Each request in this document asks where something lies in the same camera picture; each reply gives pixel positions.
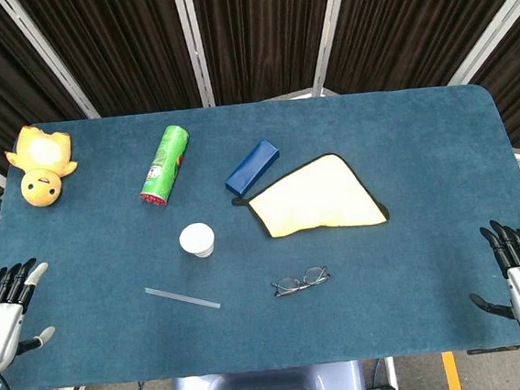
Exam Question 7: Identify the metal frame eyeglasses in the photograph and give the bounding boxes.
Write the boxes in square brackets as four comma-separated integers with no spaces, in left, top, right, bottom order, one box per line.
[269,264,334,299]

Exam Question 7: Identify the blue rectangular box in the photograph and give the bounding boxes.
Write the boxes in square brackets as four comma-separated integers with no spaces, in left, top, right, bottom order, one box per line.
[220,137,284,199]

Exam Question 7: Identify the white partition post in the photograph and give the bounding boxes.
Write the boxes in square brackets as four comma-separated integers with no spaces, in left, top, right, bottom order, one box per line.
[438,0,520,86]
[171,0,216,110]
[303,0,361,96]
[0,0,102,128]

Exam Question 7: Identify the translucent white straw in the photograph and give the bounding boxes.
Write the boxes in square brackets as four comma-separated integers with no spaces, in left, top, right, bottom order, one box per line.
[144,279,222,317]

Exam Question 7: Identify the white paper cup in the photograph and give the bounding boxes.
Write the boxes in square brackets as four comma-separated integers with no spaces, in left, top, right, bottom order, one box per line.
[177,221,218,262]

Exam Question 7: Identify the yellow plush duck toy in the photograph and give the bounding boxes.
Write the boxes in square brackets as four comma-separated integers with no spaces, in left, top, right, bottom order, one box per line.
[2,121,82,211]

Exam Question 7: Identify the yellow cloth with black trim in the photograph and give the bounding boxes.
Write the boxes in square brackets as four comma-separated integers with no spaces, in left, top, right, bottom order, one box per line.
[227,147,392,243]

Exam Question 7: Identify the green chip can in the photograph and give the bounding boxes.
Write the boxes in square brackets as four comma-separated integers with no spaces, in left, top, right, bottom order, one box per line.
[132,123,197,211]

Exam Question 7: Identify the blue felt table cover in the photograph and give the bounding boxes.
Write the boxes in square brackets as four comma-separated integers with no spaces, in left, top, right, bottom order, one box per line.
[0,76,520,390]

